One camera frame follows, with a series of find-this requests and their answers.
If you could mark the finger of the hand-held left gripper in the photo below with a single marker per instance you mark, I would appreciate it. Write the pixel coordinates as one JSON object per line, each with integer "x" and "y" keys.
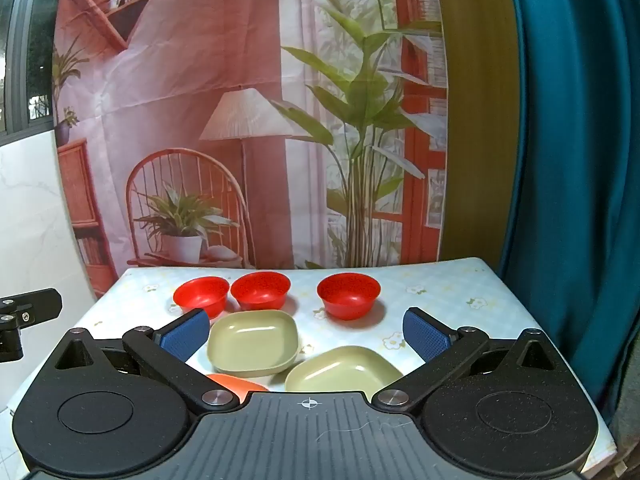
{"x": 35, "y": 305}

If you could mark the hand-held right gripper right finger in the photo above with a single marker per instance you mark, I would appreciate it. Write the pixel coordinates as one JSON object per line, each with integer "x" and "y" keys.
{"x": 425, "y": 336}

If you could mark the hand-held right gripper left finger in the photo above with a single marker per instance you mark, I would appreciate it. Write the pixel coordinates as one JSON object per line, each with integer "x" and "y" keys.
{"x": 185, "y": 334}

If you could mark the red plastic bowl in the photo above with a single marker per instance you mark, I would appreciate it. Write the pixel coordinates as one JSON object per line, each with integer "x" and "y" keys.
{"x": 347, "y": 295}
{"x": 260, "y": 287}
{"x": 199, "y": 292}

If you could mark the floral tablecloth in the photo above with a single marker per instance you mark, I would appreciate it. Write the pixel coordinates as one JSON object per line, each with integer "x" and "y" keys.
{"x": 440, "y": 280}

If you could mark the green square plate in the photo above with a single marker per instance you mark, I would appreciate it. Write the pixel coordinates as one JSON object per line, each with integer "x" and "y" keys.
{"x": 250, "y": 340}
{"x": 340, "y": 370}

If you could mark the orange plate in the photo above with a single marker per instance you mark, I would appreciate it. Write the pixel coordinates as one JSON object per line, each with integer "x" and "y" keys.
{"x": 240, "y": 385}

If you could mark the teal curtain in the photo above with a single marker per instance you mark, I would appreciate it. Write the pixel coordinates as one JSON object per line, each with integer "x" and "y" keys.
{"x": 575, "y": 160}

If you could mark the printed backdrop cloth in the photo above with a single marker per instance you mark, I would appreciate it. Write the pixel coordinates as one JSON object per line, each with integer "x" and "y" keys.
{"x": 200, "y": 60}

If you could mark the dark window frame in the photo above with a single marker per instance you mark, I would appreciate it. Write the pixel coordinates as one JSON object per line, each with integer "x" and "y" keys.
{"x": 20, "y": 35}

